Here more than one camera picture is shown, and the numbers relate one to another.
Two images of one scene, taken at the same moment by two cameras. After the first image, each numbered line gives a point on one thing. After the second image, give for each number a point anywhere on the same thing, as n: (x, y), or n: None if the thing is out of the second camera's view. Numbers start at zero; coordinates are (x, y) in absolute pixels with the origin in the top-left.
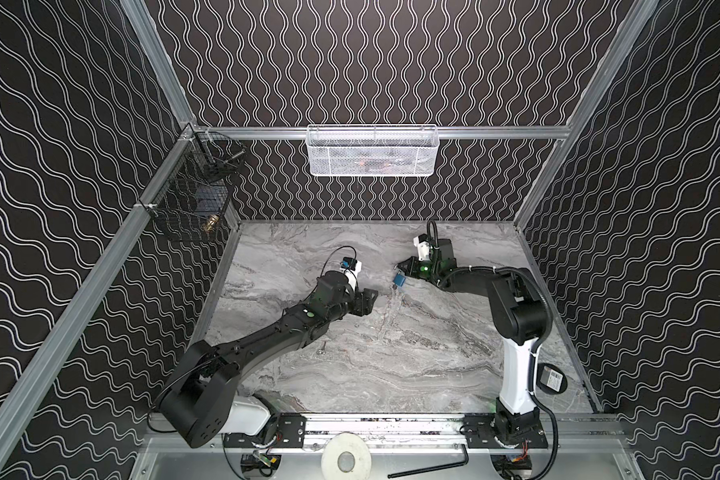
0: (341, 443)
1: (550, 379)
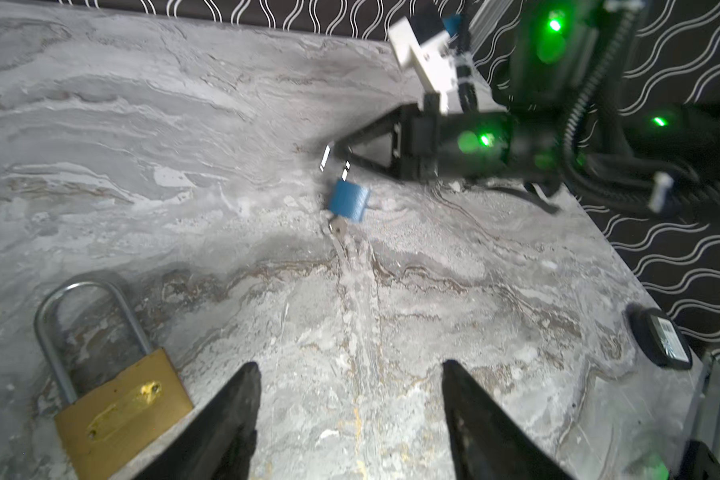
0: None
1: (661, 336)
